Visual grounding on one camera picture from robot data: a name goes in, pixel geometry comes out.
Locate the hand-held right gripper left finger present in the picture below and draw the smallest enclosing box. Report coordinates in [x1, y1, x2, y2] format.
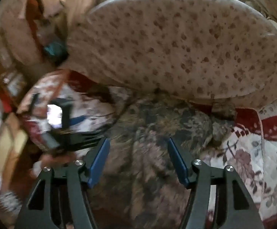
[14, 137, 111, 229]

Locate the red white floral quilt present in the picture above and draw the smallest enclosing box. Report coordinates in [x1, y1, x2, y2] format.
[0, 69, 277, 229]

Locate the person's left hand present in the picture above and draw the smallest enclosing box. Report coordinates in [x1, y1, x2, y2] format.
[40, 152, 70, 167]

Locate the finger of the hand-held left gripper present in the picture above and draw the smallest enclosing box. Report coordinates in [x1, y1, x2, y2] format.
[70, 115, 90, 126]

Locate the dark floral garment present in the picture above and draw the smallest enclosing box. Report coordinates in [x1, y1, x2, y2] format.
[90, 92, 238, 229]

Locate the tan cardboard box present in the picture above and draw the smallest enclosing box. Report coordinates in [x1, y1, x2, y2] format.
[0, 113, 30, 192]

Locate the beige curtain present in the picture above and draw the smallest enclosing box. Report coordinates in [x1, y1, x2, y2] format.
[34, 0, 107, 31]

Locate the teal object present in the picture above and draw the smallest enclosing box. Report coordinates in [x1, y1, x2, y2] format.
[43, 40, 68, 59]

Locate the beige spotted pillow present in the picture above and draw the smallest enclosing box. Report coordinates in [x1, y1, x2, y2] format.
[58, 0, 277, 105]

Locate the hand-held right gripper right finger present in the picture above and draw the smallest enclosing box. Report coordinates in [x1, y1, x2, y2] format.
[167, 138, 265, 229]

